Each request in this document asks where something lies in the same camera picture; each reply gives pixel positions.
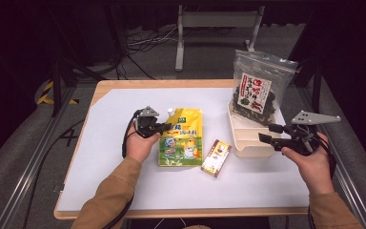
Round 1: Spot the bundle of floor cables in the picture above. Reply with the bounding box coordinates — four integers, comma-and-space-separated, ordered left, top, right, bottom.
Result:
113, 25, 179, 80

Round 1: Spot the aluminium rail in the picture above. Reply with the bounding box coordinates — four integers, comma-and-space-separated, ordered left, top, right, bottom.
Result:
0, 85, 77, 229
298, 85, 366, 229

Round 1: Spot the clear bag of dried seaweed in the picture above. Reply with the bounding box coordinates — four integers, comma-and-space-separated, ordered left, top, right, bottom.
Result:
232, 50, 299, 127

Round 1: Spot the black floor cable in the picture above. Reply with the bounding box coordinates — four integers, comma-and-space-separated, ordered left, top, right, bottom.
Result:
22, 118, 87, 229

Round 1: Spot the black yellow hazard tape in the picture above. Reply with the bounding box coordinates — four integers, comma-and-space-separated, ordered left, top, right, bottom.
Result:
36, 80, 80, 106

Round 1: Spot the black metal stand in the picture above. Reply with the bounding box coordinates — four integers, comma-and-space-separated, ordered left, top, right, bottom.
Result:
49, 56, 109, 117
295, 56, 323, 114

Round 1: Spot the person's left hand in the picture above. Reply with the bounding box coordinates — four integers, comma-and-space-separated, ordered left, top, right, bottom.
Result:
125, 123, 162, 165

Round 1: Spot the white metal stand frame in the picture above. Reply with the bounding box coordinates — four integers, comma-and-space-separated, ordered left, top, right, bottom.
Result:
174, 4, 266, 73

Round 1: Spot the yellow green spout pouch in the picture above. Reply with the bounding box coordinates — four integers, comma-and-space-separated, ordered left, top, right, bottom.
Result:
157, 107, 204, 168

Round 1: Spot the person's right hand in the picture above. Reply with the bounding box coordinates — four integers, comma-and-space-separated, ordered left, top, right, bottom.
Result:
280, 132, 336, 196

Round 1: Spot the white plastic bin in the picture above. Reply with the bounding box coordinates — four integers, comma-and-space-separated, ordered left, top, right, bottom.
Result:
227, 100, 289, 158

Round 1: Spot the small yellow red box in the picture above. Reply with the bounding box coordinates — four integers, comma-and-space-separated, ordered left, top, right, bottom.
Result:
200, 138, 233, 178

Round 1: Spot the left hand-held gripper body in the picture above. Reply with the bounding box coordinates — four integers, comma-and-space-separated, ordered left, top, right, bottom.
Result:
132, 105, 160, 139

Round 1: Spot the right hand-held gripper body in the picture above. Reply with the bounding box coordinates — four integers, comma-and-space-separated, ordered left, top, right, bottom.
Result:
280, 110, 342, 156

